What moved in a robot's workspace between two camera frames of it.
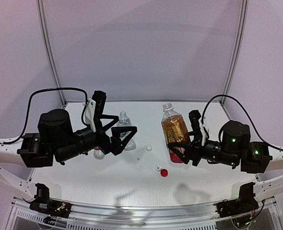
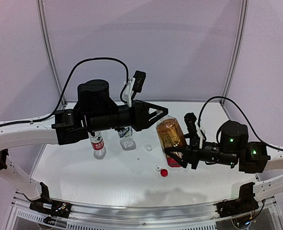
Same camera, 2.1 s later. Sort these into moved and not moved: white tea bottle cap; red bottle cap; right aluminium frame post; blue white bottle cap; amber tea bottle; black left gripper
Moved: black left gripper; amber tea bottle
Not moved: red bottle cap; white tea bottle cap; blue white bottle cap; right aluminium frame post
